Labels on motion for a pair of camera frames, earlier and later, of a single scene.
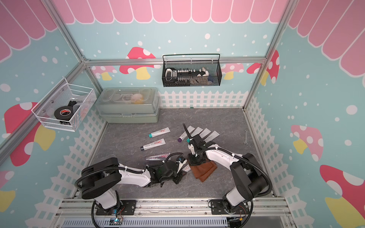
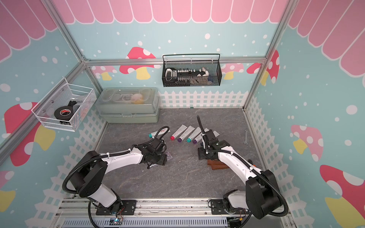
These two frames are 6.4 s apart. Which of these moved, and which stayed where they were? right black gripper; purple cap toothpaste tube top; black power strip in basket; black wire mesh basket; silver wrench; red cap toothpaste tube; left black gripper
Moved: right black gripper; red cap toothpaste tube; left black gripper
Stayed: black wire mesh basket; purple cap toothpaste tube top; silver wrench; black power strip in basket
